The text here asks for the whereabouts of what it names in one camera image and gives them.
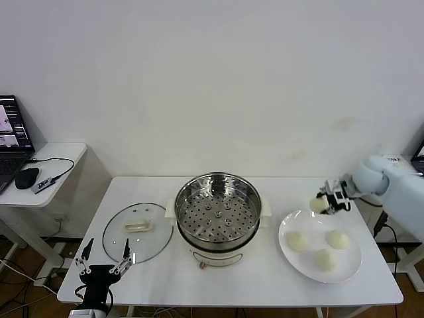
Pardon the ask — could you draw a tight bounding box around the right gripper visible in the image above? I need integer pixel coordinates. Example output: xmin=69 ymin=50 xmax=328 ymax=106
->
xmin=319 ymin=177 xmax=353 ymax=217

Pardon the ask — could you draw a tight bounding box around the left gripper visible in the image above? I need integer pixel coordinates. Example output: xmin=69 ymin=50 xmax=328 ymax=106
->
xmin=74 ymin=237 xmax=137 ymax=307

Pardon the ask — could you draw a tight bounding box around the white steamed baozi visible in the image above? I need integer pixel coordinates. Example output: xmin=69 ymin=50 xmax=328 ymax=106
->
xmin=326 ymin=229 xmax=350 ymax=250
xmin=286 ymin=231 xmax=309 ymax=252
xmin=314 ymin=248 xmax=339 ymax=272
xmin=308 ymin=195 xmax=329 ymax=214

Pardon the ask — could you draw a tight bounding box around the glass lid with cream handle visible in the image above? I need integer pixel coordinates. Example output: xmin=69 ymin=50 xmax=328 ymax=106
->
xmin=102 ymin=202 xmax=175 ymax=265

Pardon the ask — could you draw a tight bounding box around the stainless steel steamer basket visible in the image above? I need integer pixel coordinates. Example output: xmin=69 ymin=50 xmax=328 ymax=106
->
xmin=164 ymin=171 xmax=272 ymax=244

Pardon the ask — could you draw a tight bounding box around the white round plate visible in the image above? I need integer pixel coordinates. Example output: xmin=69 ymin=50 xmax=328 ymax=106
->
xmin=278 ymin=209 xmax=363 ymax=284

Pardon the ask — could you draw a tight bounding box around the grey external drive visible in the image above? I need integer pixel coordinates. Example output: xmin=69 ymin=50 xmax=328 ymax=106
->
xmin=32 ymin=178 xmax=57 ymax=195

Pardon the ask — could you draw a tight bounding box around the white side table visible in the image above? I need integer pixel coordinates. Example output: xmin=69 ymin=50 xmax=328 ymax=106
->
xmin=0 ymin=142 xmax=89 ymax=269

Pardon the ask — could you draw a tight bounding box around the black computer mouse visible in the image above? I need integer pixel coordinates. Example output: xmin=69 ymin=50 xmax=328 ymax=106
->
xmin=15 ymin=167 xmax=40 ymax=190

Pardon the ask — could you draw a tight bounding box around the cream electric cooker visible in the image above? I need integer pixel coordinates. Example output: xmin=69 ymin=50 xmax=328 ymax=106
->
xmin=168 ymin=217 xmax=266 ymax=271

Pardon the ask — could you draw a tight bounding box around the dark hanging cable adapter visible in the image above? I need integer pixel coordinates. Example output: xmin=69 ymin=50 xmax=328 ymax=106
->
xmin=374 ymin=210 xmax=389 ymax=239

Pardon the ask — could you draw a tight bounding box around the black adapter floor cable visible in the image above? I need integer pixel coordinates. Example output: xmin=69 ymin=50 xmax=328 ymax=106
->
xmin=383 ymin=224 xmax=399 ymax=289

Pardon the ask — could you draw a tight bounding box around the white floor cable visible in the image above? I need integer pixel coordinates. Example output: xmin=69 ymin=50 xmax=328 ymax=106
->
xmin=0 ymin=257 xmax=60 ymax=295

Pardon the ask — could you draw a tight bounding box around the black drive cable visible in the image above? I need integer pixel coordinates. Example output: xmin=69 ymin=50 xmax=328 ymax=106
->
xmin=26 ymin=156 xmax=76 ymax=183

